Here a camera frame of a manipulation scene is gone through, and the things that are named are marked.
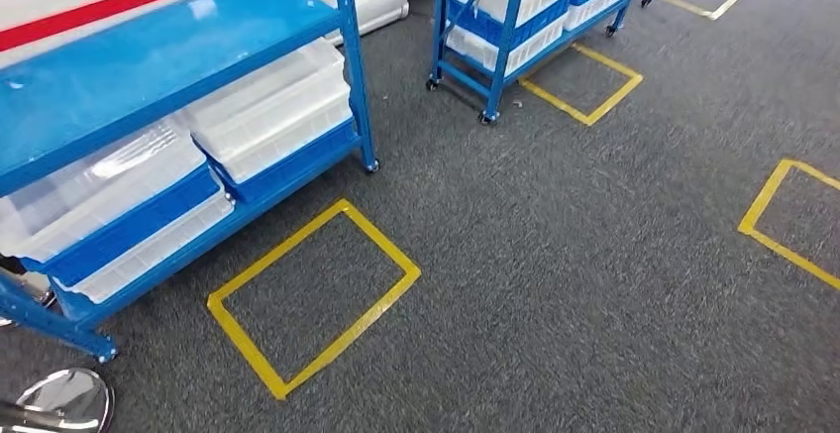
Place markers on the yellow floor tape square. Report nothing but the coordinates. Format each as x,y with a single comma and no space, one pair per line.
384,246

